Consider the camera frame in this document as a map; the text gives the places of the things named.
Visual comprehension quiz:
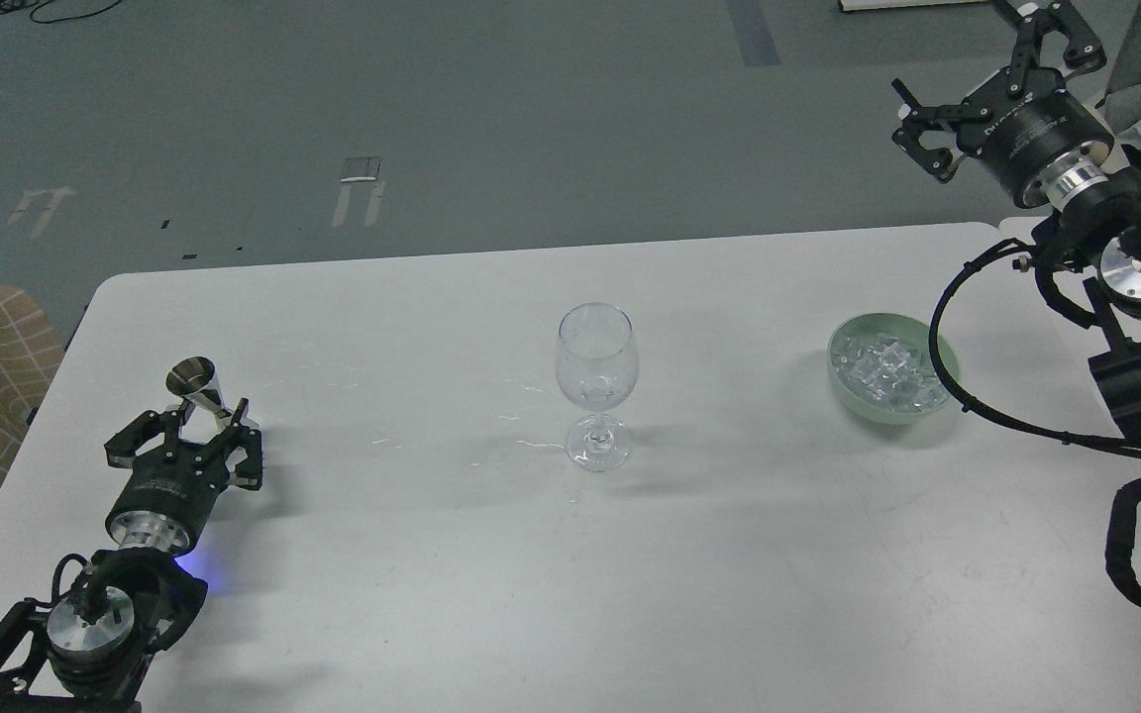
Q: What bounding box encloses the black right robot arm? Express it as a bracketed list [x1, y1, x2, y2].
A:
[892, 1, 1141, 459]

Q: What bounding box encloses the pile of clear ice cubes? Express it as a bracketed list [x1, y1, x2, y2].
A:
[830, 331, 950, 414]

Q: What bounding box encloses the steel jigger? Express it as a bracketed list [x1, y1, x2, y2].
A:
[164, 356, 234, 428]

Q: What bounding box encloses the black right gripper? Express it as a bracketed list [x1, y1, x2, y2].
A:
[891, 0, 1116, 209]

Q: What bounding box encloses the green bowl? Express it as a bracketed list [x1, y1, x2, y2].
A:
[827, 311, 952, 426]

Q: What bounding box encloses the white board on floor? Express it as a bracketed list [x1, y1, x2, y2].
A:
[837, 0, 980, 13]

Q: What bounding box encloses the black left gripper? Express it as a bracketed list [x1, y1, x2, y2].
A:
[104, 398, 265, 554]

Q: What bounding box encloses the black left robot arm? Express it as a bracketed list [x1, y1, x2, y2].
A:
[0, 400, 262, 712]

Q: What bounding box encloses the clear wine glass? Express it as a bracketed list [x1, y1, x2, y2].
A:
[555, 302, 639, 473]

